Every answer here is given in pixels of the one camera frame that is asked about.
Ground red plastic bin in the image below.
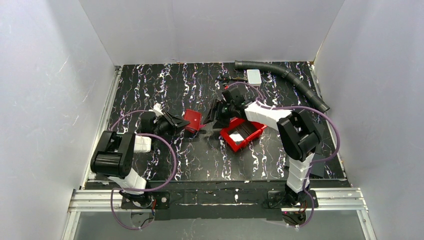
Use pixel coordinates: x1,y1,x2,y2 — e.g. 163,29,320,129
219,117,268,152

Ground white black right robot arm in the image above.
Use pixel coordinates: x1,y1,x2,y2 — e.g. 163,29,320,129
203,88,322,194

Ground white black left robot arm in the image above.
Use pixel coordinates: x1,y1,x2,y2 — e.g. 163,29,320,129
90,103,191,196

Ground lower black card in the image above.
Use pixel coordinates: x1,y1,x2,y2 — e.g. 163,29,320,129
310,153,326,179

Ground black grey pliers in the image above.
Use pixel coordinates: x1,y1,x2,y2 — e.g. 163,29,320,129
216,75,248,89

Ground white rectangular box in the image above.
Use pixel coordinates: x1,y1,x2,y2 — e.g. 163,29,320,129
246,69,262,87

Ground grey corrugated hose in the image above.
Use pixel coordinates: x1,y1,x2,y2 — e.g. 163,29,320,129
234,59,331,114

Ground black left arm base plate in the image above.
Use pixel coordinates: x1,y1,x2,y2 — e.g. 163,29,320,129
118,190,171,210

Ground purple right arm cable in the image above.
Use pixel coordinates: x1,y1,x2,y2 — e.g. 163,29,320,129
225,82,341,229

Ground aluminium frame rail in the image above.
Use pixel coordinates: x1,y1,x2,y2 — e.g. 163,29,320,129
63,62,375,240

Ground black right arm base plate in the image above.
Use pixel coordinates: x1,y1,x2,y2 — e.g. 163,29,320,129
262,189,319,211

